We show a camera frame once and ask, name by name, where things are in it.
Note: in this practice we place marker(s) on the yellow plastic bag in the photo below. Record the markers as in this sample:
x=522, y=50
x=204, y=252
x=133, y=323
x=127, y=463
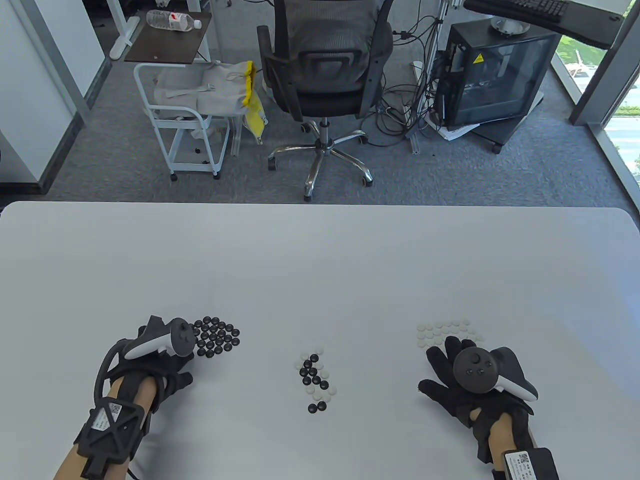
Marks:
x=255, y=117

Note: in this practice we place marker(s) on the small brown side table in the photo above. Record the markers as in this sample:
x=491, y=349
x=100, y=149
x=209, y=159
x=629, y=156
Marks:
x=165, y=47

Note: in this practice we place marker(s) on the clear plastic water bottle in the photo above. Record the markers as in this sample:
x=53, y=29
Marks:
x=170, y=20

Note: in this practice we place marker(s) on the white bowl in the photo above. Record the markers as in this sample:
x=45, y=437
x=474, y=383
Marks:
x=510, y=27

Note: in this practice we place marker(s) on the group of black go stones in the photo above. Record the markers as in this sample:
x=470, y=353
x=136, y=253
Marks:
x=217, y=335

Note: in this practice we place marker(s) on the black framed wrist camera module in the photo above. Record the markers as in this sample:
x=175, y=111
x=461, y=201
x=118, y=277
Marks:
x=112, y=432

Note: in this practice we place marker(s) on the person's right hand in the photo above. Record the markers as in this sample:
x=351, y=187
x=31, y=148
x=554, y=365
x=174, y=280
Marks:
x=442, y=372

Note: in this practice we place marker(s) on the black white hand controller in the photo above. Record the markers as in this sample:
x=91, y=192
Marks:
x=182, y=340
x=472, y=370

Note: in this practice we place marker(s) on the grey fabric bag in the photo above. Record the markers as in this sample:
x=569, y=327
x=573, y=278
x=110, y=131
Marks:
x=220, y=90

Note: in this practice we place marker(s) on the black desk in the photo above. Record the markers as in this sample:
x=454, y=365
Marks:
x=585, y=25

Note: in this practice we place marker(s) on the black boxed wrist camera module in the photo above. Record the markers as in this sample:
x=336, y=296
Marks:
x=532, y=465

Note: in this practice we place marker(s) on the person's left hand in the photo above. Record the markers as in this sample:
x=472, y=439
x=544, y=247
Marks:
x=170, y=380

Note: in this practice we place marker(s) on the black computer tower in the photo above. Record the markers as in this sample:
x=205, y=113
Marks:
x=500, y=75

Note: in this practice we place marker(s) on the white desk leg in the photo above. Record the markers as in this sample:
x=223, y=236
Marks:
x=125, y=40

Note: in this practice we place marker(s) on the black rolling platform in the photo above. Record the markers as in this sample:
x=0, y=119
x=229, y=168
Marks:
x=500, y=131

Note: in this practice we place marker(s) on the pile of mixed go stones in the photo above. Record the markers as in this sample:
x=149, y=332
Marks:
x=312, y=372

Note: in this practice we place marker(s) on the white metal cart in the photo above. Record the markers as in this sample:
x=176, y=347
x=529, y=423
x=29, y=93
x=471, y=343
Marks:
x=190, y=162

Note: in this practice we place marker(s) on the black mesh office chair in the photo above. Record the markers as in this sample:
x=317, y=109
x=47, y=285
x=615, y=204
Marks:
x=325, y=100

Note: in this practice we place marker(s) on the aluminium profile stand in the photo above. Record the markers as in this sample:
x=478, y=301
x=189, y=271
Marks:
x=416, y=142

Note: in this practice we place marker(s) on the group of white go stones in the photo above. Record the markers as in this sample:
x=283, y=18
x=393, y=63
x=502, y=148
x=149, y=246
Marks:
x=440, y=327

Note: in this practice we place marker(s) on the black keyboard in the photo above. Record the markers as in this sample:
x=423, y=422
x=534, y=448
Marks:
x=542, y=7

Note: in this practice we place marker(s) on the white papers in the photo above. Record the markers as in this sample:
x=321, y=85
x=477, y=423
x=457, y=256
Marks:
x=455, y=132

